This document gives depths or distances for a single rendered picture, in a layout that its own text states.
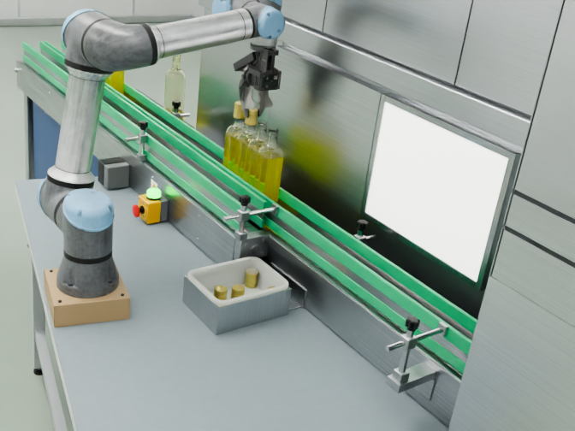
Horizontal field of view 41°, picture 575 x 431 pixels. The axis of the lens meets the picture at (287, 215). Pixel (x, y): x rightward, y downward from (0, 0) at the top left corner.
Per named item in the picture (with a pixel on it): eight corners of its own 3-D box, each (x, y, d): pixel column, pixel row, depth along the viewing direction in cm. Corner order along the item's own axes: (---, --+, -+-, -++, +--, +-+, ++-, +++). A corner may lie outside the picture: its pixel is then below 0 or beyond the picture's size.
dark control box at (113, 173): (129, 187, 263) (130, 164, 259) (107, 191, 258) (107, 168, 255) (119, 179, 269) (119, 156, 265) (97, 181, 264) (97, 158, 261)
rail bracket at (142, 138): (148, 162, 252) (150, 123, 247) (127, 165, 248) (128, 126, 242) (142, 157, 255) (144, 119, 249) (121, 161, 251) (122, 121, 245)
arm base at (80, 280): (60, 301, 186) (60, 264, 182) (53, 270, 198) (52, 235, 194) (123, 295, 192) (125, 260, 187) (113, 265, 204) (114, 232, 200)
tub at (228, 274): (289, 313, 204) (293, 284, 200) (215, 334, 191) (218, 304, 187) (252, 281, 216) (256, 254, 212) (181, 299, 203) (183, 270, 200)
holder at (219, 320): (305, 309, 207) (308, 284, 204) (216, 335, 191) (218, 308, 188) (268, 279, 219) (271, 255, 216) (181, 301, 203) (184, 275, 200)
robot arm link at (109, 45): (99, 36, 165) (287, -2, 189) (80, 24, 173) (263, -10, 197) (106, 87, 171) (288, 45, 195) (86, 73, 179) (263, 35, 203)
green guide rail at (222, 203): (241, 232, 214) (244, 205, 210) (239, 233, 213) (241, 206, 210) (25, 59, 337) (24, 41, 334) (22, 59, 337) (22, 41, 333)
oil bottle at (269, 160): (276, 216, 226) (285, 147, 217) (260, 219, 223) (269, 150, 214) (266, 208, 230) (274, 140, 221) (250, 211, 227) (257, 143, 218)
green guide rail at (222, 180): (263, 227, 218) (267, 201, 214) (261, 227, 217) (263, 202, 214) (42, 58, 341) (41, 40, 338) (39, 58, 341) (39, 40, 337)
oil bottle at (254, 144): (266, 208, 231) (275, 140, 221) (251, 211, 227) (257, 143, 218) (256, 200, 235) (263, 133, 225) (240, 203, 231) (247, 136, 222)
